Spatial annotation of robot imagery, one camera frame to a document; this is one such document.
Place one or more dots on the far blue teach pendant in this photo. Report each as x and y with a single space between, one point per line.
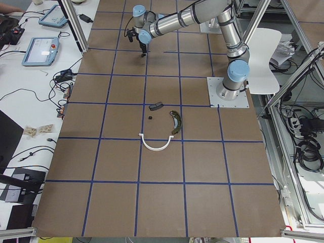
54 17

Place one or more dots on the black power adapter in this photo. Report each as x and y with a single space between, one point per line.
85 18

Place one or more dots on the white plastic chair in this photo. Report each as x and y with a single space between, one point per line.
262 45

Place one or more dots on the blue teach pendant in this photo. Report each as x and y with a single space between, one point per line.
41 51
54 17

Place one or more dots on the near blue teach pendant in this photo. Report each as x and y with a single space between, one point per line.
41 51

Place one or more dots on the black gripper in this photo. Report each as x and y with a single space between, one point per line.
142 43

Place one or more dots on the white curved plastic clamp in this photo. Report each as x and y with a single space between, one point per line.
155 146

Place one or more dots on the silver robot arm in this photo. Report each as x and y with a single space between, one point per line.
212 17

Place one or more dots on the brown paper table cover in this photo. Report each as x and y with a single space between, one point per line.
212 180

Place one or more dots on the aluminium frame post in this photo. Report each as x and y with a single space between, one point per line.
74 24

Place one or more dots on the olive green brake shoe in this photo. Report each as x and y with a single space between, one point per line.
177 122

